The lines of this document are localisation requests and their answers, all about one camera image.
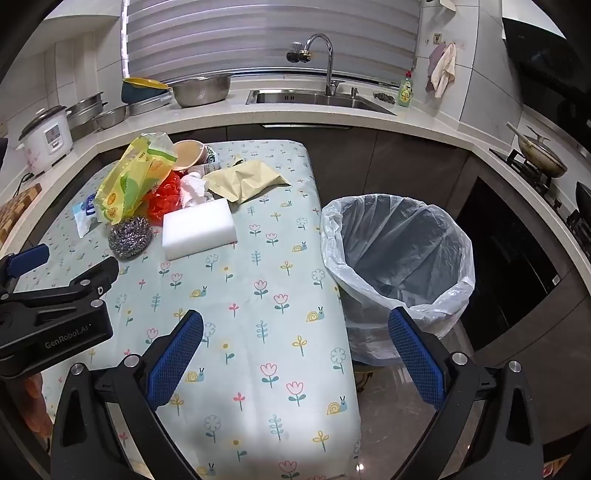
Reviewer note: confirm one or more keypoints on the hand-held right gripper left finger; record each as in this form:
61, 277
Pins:
178, 357

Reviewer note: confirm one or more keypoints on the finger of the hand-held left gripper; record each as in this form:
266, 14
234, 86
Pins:
27, 258
92, 279

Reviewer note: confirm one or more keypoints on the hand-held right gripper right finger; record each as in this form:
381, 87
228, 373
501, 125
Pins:
415, 355

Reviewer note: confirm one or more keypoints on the steel wool scrubber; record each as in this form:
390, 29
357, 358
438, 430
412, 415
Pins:
129, 237

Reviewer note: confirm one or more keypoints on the blue and white sachet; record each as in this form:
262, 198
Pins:
85, 217

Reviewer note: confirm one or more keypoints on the yellow wet wipes packet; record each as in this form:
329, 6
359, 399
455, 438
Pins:
129, 180

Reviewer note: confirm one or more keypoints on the red plastic bag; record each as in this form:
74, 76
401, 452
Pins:
164, 198

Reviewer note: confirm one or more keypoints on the white sponge block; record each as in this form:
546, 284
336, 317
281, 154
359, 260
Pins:
198, 228

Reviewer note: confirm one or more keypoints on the white tissue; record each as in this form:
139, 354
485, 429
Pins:
191, 189

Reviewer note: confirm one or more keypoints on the beige paper cup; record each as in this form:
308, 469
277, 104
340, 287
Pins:
187, 154

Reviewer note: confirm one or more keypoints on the small white printed carton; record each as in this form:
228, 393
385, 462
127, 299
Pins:
211, 154

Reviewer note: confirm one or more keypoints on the beige snack packet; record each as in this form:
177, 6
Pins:
244, 177

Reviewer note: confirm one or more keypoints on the person's left hand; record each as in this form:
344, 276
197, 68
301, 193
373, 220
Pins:
36, 401

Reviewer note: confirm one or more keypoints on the wooden cutting board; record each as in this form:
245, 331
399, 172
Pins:
18, 210

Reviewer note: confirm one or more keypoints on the floral tablecloth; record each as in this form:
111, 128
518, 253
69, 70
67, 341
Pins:
258, 267

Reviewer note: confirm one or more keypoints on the white rice cooker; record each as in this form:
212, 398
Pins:
46, 138

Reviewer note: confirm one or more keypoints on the black built-in oven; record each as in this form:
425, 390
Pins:
503, 267

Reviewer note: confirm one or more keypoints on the steel steamer pot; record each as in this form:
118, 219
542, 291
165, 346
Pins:
83, 113

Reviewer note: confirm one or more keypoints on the flat steel tray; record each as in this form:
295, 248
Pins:
147, 106

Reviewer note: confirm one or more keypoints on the blue and yellow basin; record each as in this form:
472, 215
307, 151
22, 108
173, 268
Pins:
138, 90

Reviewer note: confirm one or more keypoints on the dark kitchen cabinet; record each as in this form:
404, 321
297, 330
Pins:
392, 161

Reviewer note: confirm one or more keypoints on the black gas stove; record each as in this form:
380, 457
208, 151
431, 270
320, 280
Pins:
531, 177

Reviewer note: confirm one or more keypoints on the steel colander bowl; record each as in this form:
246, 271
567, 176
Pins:
201, 90

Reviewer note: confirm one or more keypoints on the black wok with lid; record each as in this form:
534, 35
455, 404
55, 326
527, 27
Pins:
584, 201

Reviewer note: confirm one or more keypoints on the beige frying pan with lid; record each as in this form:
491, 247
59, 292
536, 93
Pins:
542, 157

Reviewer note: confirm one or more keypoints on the dark scouring pad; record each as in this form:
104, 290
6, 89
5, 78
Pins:
383, 97

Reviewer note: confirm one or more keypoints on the green dish soap bottle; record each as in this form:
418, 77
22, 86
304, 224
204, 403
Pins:
406, 94

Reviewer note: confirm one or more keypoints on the stainless steel sink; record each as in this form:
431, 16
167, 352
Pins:
300, 98

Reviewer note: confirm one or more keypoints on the hanging dish cloth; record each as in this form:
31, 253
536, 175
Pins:
441, 69

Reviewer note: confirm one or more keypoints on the black range hood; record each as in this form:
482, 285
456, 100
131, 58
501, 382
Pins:
554, 83

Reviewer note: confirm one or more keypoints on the chrome kitchen faucet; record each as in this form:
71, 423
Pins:
328, 60

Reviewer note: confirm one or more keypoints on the grey striped window blind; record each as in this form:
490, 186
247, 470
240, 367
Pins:
277, 27

